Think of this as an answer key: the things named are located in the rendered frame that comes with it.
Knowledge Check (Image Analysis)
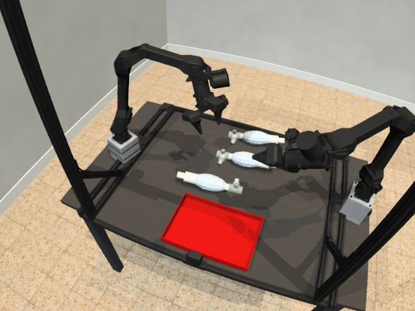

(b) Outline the red tray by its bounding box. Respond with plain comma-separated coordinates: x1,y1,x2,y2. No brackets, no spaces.
161,193,264,272

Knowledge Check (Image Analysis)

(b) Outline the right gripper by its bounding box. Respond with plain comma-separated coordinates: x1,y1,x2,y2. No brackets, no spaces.
252,143,307,173

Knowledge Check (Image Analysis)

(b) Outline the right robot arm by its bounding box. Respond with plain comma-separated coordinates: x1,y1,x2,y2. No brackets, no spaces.
285,105,415,203

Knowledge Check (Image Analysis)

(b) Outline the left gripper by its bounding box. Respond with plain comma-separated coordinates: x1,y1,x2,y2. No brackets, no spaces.
182,90,223,135

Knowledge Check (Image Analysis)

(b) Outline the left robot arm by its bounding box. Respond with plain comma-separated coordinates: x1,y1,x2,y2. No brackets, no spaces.
110,43,230,144

